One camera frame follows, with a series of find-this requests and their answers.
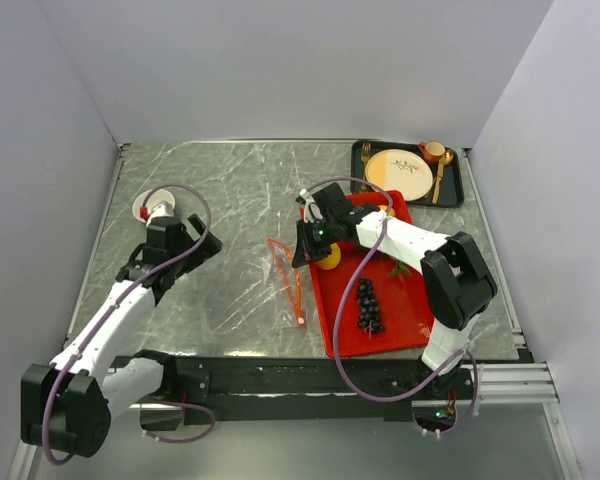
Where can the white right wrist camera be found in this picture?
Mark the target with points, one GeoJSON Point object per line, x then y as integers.
{"type": "Point", "coordinates": [311, 210]}

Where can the cream orange plate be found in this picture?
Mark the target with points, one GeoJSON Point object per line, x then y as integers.
{"type": "Point", "coordinates": [401, 171]}

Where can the white radish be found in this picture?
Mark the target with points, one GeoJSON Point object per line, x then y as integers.
{"type": "Point", "coordinates": [400, 268]}

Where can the yellow mango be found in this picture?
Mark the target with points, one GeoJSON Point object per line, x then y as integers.
{"type": "Point", "coordinates": [389, 211]}

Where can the black grape bunch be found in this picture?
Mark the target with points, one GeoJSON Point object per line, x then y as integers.
{"type": "Point", "coordinates": [369, 313]}

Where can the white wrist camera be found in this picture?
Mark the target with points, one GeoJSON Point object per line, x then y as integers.
{"type": "Point", "coordinates": [311, 210]}
{"type": "Point", "coordinates": [158, 209]}

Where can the orange cup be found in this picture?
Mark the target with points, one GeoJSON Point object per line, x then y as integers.
{"type": "Point", "coordinates": [431, 151]}

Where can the yellow pear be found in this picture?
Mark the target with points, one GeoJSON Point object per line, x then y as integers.
{"type": "Point", "coordinates": [332, 260]}

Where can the white brown bowl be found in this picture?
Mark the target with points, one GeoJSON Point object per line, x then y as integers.
{"type": "Point", "coordinates": [150, 196]}

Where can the red apple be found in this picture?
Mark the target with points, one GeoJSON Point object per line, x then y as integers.
{"type": "Point", "coordinates": [347, 246]}

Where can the red plastic tray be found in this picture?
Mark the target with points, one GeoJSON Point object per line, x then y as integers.
{"type": "Point", "coordinates": [405, 313]}

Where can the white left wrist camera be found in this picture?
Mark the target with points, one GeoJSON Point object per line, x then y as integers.
{"type": "Point", "coordinates": [158, 209]}

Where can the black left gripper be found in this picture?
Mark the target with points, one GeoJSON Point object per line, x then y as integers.
{"type": "Point", "coordinates": [207, 249]}

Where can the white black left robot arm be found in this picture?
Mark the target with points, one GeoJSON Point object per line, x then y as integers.
{"type": "Point", "coordinates": [68, 405]}

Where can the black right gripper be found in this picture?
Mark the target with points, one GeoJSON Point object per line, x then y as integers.
{"type": "Point", "coordinates": [307, 252]}

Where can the gold spoon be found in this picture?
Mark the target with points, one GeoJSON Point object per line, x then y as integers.
{"type": "Point", "coordinates": [444, 160]}

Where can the gold fork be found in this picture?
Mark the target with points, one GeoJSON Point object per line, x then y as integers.
{"type": "Point", "coordinates": [365, 157]}

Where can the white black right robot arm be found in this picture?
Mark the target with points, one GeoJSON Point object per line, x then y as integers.
{"type": "Point", "coordinates": [458, 283]}

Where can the black serving tray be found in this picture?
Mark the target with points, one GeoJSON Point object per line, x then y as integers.
{"type": "Point", "coordinates": [452, 191]}

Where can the clear zip bag orange zipper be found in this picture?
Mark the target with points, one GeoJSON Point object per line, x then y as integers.
{"type": "Point", "coordinates": [255, 287]}

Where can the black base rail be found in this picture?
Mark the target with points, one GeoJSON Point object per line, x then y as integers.
{"type": "Point", "coordinates": [277, 388]}

